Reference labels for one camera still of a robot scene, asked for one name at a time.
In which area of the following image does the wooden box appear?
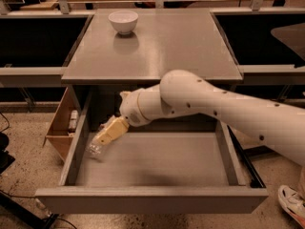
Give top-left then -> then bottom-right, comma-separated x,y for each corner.
45,89 -> 76,161

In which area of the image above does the grey open top drawer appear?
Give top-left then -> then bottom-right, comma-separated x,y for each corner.
35,94 -> 268,214

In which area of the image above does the white ceramic bowl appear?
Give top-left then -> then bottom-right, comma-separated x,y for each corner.
108,10 -> 138,34

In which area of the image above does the grey cabinet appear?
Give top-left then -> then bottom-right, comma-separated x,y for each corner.
62,9 -> 241,128

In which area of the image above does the black stand leg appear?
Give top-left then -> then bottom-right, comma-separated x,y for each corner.
245,146 -> 268,156

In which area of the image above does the black drawer slide rail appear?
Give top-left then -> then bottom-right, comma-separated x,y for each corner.
229,130 -> 266,189

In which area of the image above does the black floor cable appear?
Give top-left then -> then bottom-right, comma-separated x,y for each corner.
0,189 -> 78,229

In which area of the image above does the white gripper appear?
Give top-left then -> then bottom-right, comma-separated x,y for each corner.
94,89 -> 151,145

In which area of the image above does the clear plastic water bottle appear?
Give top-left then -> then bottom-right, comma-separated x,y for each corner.
86,123 -> 107,160

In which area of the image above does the white sneaker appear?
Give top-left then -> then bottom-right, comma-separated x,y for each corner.
277,185 -> 305,229

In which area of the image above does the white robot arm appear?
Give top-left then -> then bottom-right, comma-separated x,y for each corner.
91,70 -> 305,166

